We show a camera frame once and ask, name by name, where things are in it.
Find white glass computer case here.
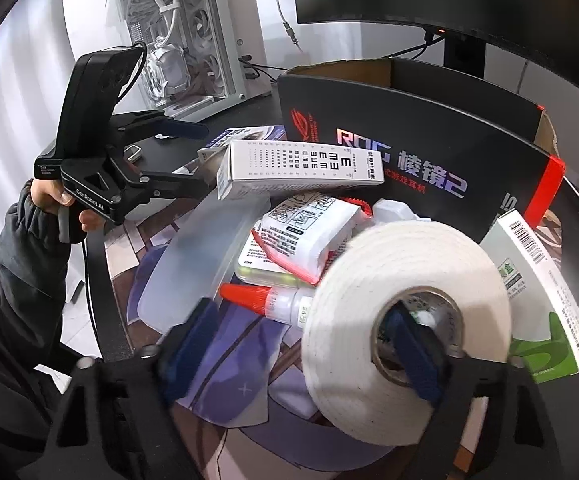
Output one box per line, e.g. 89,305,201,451
104,0,273,111

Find white eye chart box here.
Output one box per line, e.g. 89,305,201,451
218,140,385,200

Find white and red zip bag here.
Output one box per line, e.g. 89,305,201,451
251,192,371,287

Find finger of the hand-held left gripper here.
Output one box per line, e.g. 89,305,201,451
112,110,209,138
138,169,221,199

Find black and red cardboard box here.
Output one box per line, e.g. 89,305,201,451
276,57,567,244

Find white and green medicine box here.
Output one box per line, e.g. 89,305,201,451
479,210,579,384

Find printed desk mat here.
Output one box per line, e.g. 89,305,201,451
102,195,565,480

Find person's left hand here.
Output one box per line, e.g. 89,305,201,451
30,180,106,234

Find person's left forearm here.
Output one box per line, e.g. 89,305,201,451
0,180,88,376

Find white tape roll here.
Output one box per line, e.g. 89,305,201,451
301,220,513,434

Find white glue bottle red cap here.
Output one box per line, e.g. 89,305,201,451
219,282,316,329

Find black monitor cable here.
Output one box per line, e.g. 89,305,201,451
379,30,446,61

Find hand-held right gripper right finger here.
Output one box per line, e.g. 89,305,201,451
384,305,560,480

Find translucent plastic case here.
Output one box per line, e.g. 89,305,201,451
138,195,271,334

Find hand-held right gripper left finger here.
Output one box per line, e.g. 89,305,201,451
44,298,216,480

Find black usb cable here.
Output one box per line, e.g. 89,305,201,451
240,56,278,83

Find blue and white eye box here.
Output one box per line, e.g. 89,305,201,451
198,125,288,162

